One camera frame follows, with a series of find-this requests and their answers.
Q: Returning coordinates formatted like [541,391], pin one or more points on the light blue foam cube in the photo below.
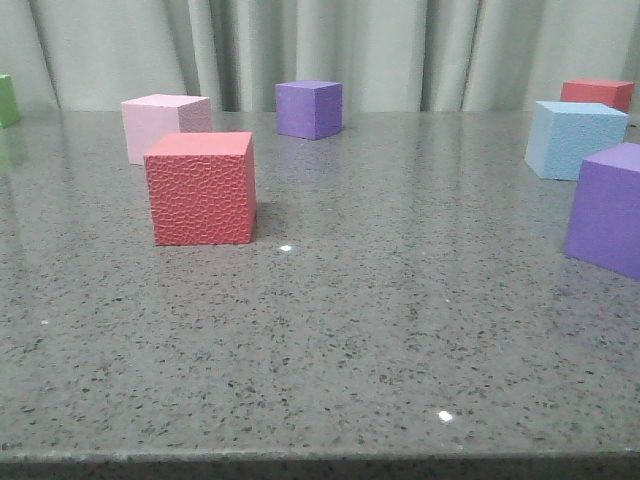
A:
[563,133]

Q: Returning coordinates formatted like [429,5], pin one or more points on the near red foam cube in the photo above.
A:
[202,188]

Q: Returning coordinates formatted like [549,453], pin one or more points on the red foam cube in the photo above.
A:
[202,188]
[613,93]

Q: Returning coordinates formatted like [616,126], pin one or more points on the far purple foam cube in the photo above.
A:
[309,109]

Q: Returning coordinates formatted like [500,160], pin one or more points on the purple foam cube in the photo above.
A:
[309,109]
[604,223]

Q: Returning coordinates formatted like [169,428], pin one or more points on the pink foam cube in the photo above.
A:
[147,119]

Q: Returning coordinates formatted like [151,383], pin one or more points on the near purple foam cube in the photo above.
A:
[604,223]

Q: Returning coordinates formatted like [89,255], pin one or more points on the grey curtain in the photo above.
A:
[390,56]

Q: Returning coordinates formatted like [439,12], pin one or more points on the far red foam cube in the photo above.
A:
[613,93]

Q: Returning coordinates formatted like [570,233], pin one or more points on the green foam cube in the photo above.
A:
[9,111]

